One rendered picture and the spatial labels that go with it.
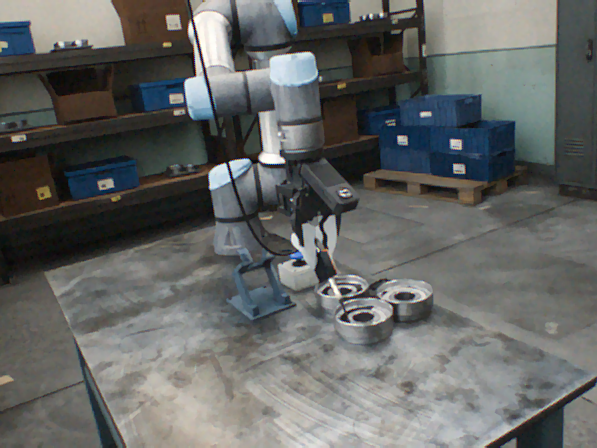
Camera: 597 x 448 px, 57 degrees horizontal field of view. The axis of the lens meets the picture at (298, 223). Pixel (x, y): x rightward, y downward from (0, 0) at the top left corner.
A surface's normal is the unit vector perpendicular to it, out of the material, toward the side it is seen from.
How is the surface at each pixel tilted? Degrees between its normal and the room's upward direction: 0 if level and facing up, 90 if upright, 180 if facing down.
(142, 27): 93
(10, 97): 90
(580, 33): 90
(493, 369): 0
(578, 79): 90
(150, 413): 0
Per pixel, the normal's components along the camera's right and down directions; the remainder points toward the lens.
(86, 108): 0.50, 0.07
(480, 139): -0.78, 0.27
